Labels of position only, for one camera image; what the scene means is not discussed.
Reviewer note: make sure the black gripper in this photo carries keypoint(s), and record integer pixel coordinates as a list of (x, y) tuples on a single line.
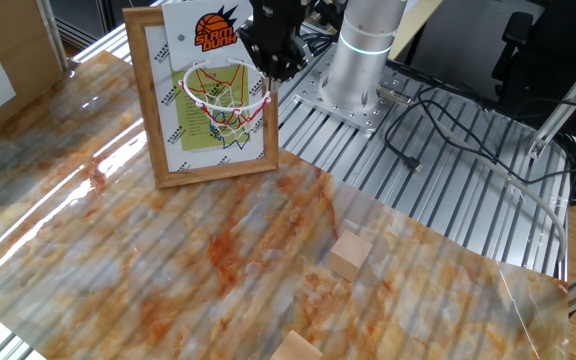
[(275, 22)]

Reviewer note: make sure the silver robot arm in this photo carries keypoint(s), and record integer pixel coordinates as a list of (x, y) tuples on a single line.
[(363, 65)]

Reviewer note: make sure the white mini basketball hoop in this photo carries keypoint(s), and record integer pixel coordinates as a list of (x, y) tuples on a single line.
[(213, 30)]

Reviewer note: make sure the light wooden board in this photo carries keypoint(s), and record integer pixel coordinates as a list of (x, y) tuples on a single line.
[(415, 25)]

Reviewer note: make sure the light wooden block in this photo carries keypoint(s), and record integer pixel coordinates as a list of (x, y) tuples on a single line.
[(295, 350), (348, 255)]

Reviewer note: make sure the orange marble pattern mat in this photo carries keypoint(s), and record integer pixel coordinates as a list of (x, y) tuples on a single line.
[(168, 250)]

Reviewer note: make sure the black office chair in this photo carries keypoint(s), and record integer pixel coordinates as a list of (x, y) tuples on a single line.
[(543, 60)]

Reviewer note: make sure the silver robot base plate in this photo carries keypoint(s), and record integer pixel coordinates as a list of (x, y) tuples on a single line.
[(318, 95)]

